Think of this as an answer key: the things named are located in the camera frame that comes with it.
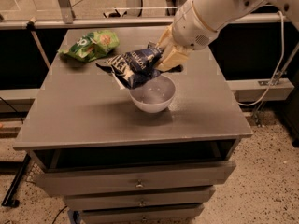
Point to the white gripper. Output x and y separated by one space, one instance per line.
191 28

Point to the blue chip bag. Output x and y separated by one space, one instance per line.
133 69

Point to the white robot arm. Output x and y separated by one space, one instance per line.
216 14

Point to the white bowl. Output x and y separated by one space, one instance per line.
154 96

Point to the green chip bag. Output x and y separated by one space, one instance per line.
92 46

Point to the grey drawer cabinet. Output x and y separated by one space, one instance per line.
81 120

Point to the top grey drawer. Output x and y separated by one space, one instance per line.
135 178

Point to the grey drawer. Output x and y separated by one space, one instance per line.
143 198
142 213
135 178

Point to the middle grey drawer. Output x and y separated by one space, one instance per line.
143 198

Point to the bottom grey drawer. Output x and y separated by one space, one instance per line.
142 213

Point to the black floor bar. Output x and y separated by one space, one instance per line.
20 168

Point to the aluminium frame rail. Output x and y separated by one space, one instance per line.
142 21

